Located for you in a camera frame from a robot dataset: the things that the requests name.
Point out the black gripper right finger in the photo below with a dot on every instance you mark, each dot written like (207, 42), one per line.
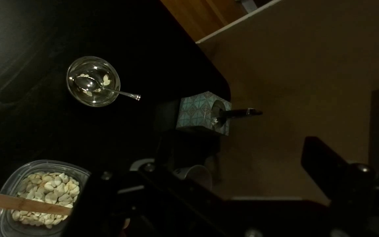
(335, 171)

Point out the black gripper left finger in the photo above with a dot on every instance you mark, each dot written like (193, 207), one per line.
(155, 181)

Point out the small clear glass bowl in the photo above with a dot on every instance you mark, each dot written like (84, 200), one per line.
(85, 66)

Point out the round clear plastic bowl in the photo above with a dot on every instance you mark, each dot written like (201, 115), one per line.
(6, 219)

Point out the dark cylindrical cup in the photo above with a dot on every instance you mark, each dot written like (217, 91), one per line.
(190, 152)

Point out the grey stone pen holder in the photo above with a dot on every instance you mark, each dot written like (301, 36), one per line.
(197, 113)

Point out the small metal spoon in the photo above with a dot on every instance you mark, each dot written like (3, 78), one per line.
(128, 94)

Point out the pile of white cashews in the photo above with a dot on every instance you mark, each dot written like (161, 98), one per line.
(52, 186)

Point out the black pen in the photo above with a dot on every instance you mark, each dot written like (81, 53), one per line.
(244, 112)

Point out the wooden spoon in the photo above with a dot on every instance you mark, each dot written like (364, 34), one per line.
(19, 202)

